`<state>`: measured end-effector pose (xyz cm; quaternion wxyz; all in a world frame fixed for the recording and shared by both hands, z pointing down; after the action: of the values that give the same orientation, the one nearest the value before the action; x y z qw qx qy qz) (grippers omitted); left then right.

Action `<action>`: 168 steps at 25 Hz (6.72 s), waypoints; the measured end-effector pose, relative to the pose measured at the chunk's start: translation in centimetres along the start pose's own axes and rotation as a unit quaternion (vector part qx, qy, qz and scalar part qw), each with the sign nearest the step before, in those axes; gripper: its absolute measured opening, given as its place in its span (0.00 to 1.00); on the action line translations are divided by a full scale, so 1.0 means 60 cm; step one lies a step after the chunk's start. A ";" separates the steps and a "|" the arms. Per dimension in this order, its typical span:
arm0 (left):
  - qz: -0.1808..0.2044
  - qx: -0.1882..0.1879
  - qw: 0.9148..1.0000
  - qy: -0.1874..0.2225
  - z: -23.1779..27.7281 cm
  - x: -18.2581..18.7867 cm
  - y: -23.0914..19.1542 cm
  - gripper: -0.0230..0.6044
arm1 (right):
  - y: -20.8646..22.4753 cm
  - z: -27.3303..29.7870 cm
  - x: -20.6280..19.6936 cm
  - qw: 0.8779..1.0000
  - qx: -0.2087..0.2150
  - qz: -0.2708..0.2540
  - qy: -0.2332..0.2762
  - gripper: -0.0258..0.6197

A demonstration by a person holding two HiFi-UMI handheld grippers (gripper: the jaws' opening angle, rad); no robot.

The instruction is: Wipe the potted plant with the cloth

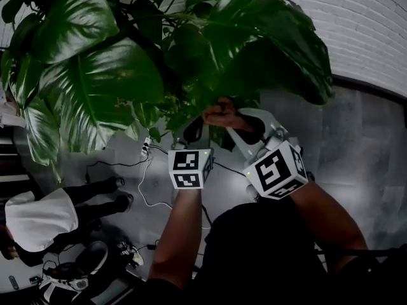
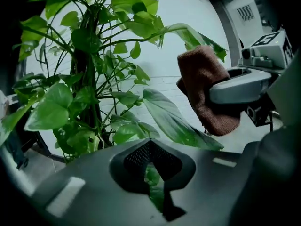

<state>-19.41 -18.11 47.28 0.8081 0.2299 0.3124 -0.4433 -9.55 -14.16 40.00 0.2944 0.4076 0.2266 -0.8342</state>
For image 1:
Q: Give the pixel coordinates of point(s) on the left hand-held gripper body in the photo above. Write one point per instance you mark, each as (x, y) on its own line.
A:
(187, 160)

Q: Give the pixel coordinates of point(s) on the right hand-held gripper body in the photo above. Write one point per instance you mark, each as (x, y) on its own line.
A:
(273, 170)

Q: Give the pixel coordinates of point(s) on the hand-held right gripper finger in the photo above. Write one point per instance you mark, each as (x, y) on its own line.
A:
(245, 146)
(268, 121)

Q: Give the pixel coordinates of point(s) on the brown object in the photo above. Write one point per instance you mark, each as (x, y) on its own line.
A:
(219, 117)

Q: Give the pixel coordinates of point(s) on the green leafy potted plant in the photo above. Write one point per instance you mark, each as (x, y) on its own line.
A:
(95, 84)

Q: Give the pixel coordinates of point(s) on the person's right forearm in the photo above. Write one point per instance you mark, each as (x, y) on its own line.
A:
(327, 221)

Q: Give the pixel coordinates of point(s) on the person's left forearm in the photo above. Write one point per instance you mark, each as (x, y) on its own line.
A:
(175, 234)

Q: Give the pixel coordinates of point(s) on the person's right white shoe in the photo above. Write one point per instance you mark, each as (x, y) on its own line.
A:
(252, 192)

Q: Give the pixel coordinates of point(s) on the white power strip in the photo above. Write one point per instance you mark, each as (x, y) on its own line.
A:
(146, 148)

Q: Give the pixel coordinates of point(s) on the person's black clothing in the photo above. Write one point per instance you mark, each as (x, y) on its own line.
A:
(260, 259)

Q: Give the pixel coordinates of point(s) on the black baseboard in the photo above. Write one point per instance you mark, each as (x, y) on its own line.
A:
(365, 86)

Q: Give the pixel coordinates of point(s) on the small black device green light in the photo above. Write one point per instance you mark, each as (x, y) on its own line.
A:
(34, 280)

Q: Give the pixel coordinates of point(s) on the grey remote control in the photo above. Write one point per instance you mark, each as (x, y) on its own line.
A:
(13, 283)

